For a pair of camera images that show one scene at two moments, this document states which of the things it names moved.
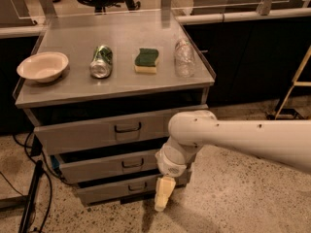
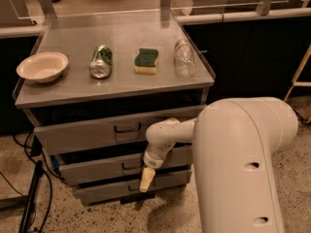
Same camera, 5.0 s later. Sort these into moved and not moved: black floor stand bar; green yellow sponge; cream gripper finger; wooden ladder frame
Moved: cream gripper finger
Not moved: wooden ladder frame; black floor stand bar; green yellow sponge
